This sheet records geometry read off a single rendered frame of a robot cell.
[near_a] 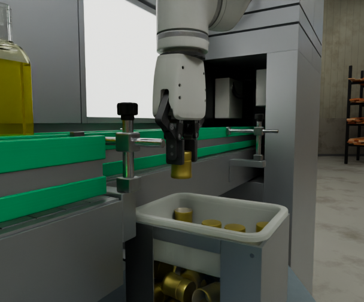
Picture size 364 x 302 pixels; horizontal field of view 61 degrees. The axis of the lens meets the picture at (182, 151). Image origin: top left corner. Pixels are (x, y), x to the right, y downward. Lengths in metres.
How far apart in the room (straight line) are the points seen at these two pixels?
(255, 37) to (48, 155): 1.03
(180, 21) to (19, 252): 0.36
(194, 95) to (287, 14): 0.81
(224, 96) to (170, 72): 0.95
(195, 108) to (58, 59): 0.34
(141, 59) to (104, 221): 0.61
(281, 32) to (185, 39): 0.80
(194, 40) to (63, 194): 0.29
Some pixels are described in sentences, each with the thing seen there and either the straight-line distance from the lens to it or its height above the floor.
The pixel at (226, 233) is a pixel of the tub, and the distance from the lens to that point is 0.42.
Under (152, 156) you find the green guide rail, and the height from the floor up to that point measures 1.08.
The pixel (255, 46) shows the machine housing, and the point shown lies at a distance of 1.27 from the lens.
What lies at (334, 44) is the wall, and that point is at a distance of 12.01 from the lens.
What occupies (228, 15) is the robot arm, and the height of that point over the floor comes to 1.33.
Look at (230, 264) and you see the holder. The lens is 0.44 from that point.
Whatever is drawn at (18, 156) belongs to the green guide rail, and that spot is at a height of 1.12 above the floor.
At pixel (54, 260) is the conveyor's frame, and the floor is 1.00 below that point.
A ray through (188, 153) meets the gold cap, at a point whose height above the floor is 1.10.
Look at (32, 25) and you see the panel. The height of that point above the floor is 1.34.
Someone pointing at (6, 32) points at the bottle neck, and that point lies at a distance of 0.51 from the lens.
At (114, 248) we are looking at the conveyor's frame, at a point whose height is 0.98.
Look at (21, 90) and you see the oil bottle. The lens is 0.49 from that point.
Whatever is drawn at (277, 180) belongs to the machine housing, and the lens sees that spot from 1.23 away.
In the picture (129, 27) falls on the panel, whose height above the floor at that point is 1.41.
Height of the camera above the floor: 1.15
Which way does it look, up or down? 5 degrees down
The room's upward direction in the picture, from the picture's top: straight up
